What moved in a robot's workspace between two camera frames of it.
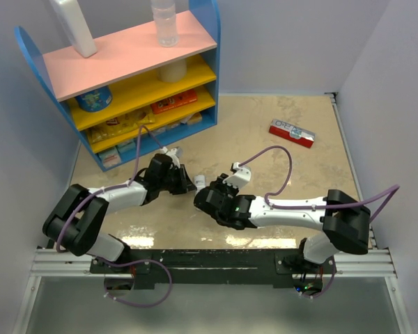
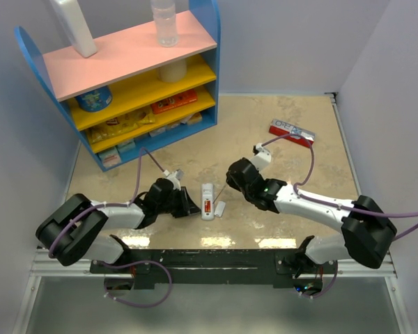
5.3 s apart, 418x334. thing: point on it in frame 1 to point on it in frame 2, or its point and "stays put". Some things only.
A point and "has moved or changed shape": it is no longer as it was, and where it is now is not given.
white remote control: x=200 y=182 has moved or changed shape
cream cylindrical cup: x=173 y=72 stays put
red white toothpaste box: x=292 y=133 stays put
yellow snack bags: x=100 y=132 stays put
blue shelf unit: x=133 y=97 stays put
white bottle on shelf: x=76 y=25 stays put
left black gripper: x=185 y=184 to x=187 y=207
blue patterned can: x=96 y=100 stays put
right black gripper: x=219 y=185 to x=231 y=183
